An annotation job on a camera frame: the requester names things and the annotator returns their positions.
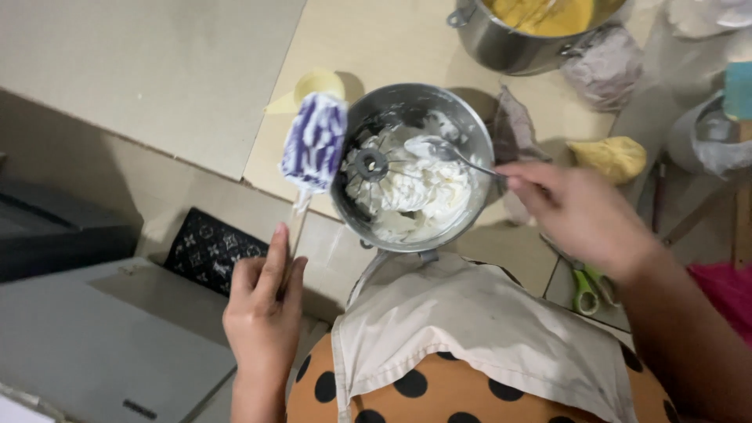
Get person's right hand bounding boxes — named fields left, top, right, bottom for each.
left=495, top=161, right=662, bottom=283

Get person's left hand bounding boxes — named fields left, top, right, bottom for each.
left=222, top=222, right=309, bottom=377

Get metal spoon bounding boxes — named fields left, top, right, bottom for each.
left=405, top=136, right=509, bottom=180

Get purple spatula with wooden handle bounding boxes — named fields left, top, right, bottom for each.
left=278, top=92, right=349, bottom=295

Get black patterned bag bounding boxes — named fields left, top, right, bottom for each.
left=163, top=207, right=271, bottom=297

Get steel pot with plastic bag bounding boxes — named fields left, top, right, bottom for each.
left=667, top=94, right=752, bottom=180

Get pink cloth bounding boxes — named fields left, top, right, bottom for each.
left=687, top=262, right=752, bottom=347

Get crumpled greyish plastic bag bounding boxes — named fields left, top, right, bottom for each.
left=561, top=25, right=644, bottom=112

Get wooden stool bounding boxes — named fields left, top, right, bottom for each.
left=664, top=120, right=752, bottom=271

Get white cloth on lap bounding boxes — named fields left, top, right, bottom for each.
left=331, top=253, right=638, bottom=423

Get grey box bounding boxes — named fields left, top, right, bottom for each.
left=0, top=257, right=237, bottom=423

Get orange polka-dot clothing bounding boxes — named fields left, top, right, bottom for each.
left=286, top=332, right=682, bottom=423

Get white whipped cream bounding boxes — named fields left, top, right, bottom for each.
left=343, top=112, right=483, bottom=243

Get steel bowl of batter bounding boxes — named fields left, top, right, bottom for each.
left=446, top=0, right=632, bottom=76

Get teal block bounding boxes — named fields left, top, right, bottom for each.
left=723, top=61, right=752, bottom=122

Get yellow batter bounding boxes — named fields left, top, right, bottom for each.
left=484, top=0, right=594, bottom=37

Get black appliance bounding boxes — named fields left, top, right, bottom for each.
left=0, top=176, right=139, bottom=283

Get pale yellow plastic cup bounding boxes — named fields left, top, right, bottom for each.
left=264, top=67, right=346, bottom=115

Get white plastic bag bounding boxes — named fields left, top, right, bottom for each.
left=667, top=0, right=752, bottom=39

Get cardboard sheet under bowls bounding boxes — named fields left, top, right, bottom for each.
left=242, top=0, right=665, bottom=223

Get large cardboard sheet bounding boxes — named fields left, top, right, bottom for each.
left=0, top=0, right=307, bottom=181

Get green-handled scissors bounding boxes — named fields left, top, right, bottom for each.
left=540, top=235, right=620, bottom=317

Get wire whisk attachment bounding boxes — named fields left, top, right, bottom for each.
left=341, top=132, right=424, bottom=201

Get steel mixing bowl with handle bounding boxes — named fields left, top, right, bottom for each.
left=329, top=83, right=497, bottom=307

